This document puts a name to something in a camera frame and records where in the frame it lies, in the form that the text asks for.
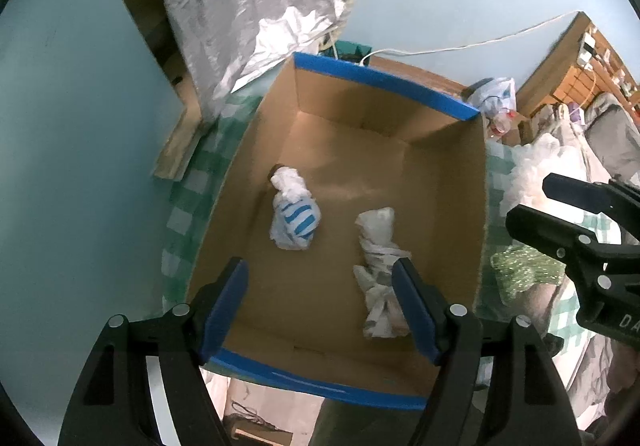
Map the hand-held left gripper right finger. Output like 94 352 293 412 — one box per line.
391 256 583 446

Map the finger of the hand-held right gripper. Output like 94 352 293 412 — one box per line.
505 204 640 307
543 172 640 244

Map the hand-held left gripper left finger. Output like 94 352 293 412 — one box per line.
57 256 251 446

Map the white mesh bath loofah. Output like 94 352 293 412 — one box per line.
500 133 591 227

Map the white grey cloth bundle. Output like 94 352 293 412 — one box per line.
352 207 413 339

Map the cardboard box with blue edges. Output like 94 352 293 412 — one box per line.
185 51 488 412

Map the green mesh scrubber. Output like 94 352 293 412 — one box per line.
490 246 568 304

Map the grey sofa bedding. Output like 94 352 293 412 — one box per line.
520 91 640 432

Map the clear plastic bottle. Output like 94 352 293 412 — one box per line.
487 108 516 137

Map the blue striped white sock bundle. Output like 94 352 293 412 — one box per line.
269 166 321 253

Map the wooden drawer cabinet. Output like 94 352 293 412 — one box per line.
515 11 640 119

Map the white plastic bag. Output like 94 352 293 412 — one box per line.
467 77 517 117

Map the dark green cloth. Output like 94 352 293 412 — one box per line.
310 396 426 446

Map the green checkered tablecloth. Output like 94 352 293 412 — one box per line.
160 91 626 377

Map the white charger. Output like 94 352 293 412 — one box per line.
577 28 601 69

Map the wooden board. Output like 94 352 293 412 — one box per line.
152 76 206 182

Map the teal plastic crate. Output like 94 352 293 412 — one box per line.
320 40 372 68

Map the silver foil sheet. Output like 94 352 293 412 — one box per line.
150 0 358 124

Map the white cable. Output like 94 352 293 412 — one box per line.
359 10 581 67

